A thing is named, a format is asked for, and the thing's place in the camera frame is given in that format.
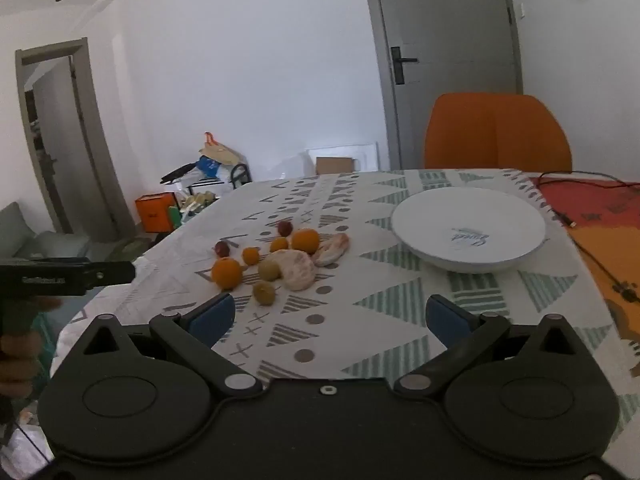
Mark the brown paper bag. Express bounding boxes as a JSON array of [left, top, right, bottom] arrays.
[[198, 132, 244, 167]]

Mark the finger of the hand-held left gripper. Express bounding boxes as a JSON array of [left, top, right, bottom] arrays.
[[82, 260, 137, 292]]

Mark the person's left hand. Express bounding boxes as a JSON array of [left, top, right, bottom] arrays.
[[0, 296, 63, 402]]

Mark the orange chair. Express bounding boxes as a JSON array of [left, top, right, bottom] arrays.
[[424, 92, 574, 173]]

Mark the cardboard box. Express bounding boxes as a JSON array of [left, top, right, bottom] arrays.
[[315, 157, 357, 175]]

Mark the grey door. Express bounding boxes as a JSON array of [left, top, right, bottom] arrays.
[[360, 0, 524, 172]]

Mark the peeled orange segment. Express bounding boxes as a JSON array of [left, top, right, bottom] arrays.
[[313, 233, 350, 267]]

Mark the black cable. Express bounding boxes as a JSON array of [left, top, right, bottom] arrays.
[[537, 170, 640, 307]]

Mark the blue white bag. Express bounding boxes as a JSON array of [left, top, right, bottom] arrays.
[[196, 156, 223, 180]]

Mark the patterned white tablecloth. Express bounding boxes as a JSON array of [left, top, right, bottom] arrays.
[[54, 167, 640, 443]]

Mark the red orange table mat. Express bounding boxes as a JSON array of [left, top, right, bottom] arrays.
[[529, 172, 640, 378]]

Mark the large peeled orange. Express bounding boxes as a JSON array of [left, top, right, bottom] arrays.
[[270, 249, 318, 292]]

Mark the white plate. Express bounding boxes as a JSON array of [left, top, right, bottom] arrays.
[[391, 187, 547, 274]]

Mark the grey doorway frame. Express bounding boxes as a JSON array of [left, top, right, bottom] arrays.
[[15, 37, 137, 237]]

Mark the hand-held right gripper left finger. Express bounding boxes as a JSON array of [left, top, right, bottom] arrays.
[[75, 292, 263, 402]]

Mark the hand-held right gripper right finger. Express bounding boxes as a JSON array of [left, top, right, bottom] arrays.
[[392, 294, 583, 402]]

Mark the orange box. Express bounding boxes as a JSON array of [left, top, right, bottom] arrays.
[[134, 192, 179, 234]]

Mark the black door handle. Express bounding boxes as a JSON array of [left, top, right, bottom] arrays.
[[390, 46, 419, 86]]

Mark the black cart handle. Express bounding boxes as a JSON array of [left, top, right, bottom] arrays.
[[230, 162, 251, 192]]

